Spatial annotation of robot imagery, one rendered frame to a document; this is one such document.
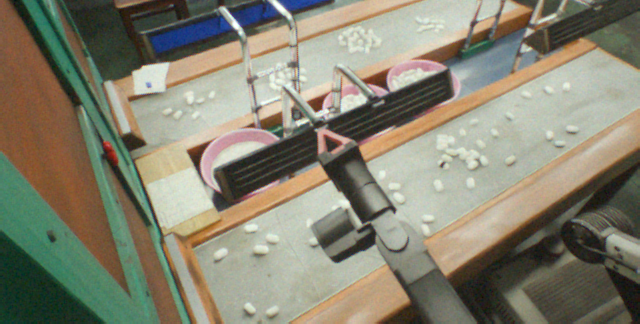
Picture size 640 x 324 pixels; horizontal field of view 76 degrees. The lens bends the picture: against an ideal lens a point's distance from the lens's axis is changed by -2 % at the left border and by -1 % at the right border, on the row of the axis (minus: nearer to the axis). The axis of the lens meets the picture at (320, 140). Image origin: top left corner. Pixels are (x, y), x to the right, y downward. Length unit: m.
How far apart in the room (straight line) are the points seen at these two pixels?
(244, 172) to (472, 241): 0.64
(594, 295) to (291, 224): 0.98
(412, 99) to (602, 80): 1.06
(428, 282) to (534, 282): 0.98
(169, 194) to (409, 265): 0.83
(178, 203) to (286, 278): 0.37
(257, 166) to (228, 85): 0.79
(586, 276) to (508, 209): 0.44
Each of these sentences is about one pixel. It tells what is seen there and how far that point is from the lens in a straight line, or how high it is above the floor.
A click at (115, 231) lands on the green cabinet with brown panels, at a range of 0.61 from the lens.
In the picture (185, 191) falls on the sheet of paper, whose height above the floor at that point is 0.78.
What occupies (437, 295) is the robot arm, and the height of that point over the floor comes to 1.23.
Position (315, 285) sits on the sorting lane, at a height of 0.74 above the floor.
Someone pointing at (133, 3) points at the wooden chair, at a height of 0.46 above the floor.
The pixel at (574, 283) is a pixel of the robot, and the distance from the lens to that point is 1.59.
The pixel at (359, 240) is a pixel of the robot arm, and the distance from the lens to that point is 0.61.
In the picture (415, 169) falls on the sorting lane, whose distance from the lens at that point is 1.31.
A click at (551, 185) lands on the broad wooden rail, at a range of 1.39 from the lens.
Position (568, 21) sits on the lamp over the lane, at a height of 1.10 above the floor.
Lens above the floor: 1.74
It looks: 48 degrees down
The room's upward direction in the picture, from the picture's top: straight up
